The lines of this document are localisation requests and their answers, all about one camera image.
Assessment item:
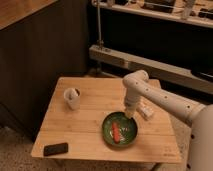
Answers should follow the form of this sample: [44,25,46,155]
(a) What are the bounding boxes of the small white box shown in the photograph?
[136,101,154,120]

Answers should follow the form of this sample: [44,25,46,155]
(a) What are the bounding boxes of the white paper cup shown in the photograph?
[63,88,80,110]

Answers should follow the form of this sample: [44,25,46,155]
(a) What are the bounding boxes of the metal shelf rack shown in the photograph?
[89,0,213,95]

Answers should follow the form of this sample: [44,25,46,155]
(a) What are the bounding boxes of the black smartphone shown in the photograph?
[43,143,68,156]

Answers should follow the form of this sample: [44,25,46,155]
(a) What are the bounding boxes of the green ceramic bowl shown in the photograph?
[102,112,138,147]

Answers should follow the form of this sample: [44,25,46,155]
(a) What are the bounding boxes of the wooden cabinet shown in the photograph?
[0,0,89,140]

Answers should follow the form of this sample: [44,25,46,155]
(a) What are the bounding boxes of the orange carrot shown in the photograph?
[112,122,120,143]

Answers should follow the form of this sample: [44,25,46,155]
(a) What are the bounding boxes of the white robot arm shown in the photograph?
[123,70,213,171]

